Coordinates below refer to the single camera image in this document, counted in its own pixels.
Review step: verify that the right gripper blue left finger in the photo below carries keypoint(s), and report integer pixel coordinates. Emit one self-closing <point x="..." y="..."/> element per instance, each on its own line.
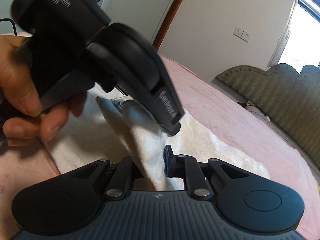
<point x="120" y="183"/>

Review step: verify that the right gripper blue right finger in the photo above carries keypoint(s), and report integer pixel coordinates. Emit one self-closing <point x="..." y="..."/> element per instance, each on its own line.
<point x="193" y="173"/>

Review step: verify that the cream white pants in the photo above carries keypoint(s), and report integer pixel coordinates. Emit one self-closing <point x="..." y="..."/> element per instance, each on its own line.
<point x="114" y="126"/>

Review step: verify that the person's left hand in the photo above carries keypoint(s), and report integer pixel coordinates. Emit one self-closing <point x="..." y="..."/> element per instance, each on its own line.
<point x="19" y="90"/>

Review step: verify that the pink floral bed sheet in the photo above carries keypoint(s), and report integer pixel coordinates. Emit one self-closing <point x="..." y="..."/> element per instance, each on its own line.
<point x="235" y="126"/>

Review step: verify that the grey striped pillow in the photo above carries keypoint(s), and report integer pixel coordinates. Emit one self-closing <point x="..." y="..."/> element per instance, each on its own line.
<point x="254" y="110"/>

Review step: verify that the green padded headboard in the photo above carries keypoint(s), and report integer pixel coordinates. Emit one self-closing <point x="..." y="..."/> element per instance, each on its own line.
<point x="288" y="97"/>

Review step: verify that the brown wooden door frame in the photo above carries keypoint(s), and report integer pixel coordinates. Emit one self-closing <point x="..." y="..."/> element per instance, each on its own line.
<point x="166" y="23"/>

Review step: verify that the white wall socket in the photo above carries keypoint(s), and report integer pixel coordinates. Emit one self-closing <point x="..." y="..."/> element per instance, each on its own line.
<point x="246" y="36"/>
<point x="238" y="32"/>

